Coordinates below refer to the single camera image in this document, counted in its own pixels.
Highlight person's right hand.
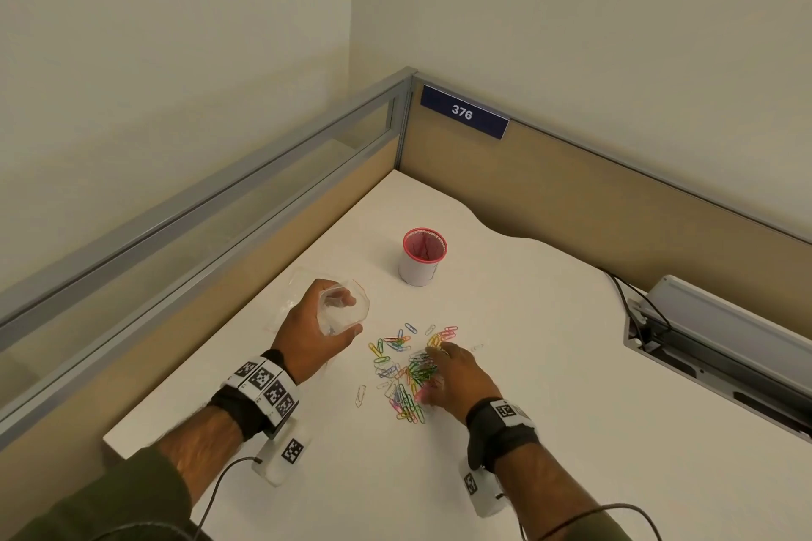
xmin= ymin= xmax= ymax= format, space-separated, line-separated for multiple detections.
xmin=420 ymin=341 xmax=504 ymax=427

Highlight clear plastic bag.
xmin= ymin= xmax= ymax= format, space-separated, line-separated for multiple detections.
xmin=261 ymin=267 xmax=331 ymax=336

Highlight black left camera cable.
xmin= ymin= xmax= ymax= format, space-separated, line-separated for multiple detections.
xmin=95 ymin=456 xmax=265 ymax=541

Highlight person's left forearm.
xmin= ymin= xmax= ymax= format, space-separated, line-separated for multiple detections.
xmin=155 ymin=404 xmax=245 ymax=504

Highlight grey framed glass partition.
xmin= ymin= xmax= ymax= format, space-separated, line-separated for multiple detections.
xmin=0 ymin=66 xmax=417 ymax=541

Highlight person's left hand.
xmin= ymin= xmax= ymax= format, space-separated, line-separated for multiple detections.
xmin=270 ymin=278 xmax=365 ymax=385

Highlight left wristband with marker tags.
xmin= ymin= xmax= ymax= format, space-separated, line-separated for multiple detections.
xmin=209 ymin=348 xmax=300 ymax=440

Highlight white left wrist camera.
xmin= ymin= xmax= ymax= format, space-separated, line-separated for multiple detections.
xmin=251 ymin=419 xmax=313 ymax=488

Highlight white cup with red rim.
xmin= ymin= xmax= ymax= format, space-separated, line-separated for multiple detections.
xmin=398 ymin=227 xmax=448 ymax=288

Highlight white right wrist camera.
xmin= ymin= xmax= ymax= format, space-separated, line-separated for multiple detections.
xmin=459 ymin=457 xmax=508 ymax=520

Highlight blue number sign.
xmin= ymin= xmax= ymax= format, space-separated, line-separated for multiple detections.
xmin=420 ymin=84 xmax=511 ymax=141

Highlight pile of coloured paper clips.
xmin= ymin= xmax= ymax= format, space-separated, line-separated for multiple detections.
xmin=354 ymin=321 xmax=486 ymax=426

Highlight beige partition panel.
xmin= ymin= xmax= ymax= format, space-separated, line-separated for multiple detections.
xmin=392 ymin=74 xmax=812 ymax=339

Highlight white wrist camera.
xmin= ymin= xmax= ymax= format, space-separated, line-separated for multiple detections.
xmin=459 ymin=457 xmax=508 ymax=520
xmin=251 ymin=419 xmax=313 ymax=488

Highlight olive green sleeve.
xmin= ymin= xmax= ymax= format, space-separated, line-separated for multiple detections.
xmin=12 ymin=446 xmax=211 ymax=541

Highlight black power box cables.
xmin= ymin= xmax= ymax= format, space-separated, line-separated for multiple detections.
xmin=599 ymin=267 xmax=672 ymax=352

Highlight clear plastic cup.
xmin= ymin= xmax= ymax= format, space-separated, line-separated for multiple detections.
xmin=316 ymin=280 xmax=372 ymax=339

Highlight person's right forearm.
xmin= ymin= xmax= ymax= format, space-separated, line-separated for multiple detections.
xmin=491 ymin=442 xmax=626 ymax=541

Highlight grey desk power box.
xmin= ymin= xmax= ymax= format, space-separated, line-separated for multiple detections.
xmin=623 ymin=274 xmax=812 ymax=440

